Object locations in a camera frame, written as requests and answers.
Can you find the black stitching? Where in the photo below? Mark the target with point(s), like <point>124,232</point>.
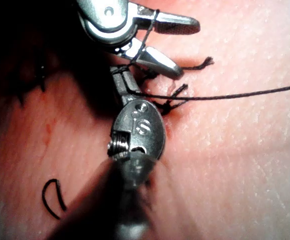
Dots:
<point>42,81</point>
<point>168,107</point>

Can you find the left arm needle driver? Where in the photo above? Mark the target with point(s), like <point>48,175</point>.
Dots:
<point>144,127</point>

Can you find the dark left arm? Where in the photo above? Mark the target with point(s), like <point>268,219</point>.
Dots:
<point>102,207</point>

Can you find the right arm needle driver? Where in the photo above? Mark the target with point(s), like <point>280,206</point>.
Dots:
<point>104,15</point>

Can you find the black cut thread piece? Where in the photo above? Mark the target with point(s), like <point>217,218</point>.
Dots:
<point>44,200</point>

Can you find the tissue pad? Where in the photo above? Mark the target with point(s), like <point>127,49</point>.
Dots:
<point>234,150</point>

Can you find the right arm needle driver jaw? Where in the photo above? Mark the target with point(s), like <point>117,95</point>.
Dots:
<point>174,23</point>
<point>157,61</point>

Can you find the left arm needle driver jaw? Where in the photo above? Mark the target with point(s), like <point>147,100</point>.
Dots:
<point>118,82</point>
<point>129,86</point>

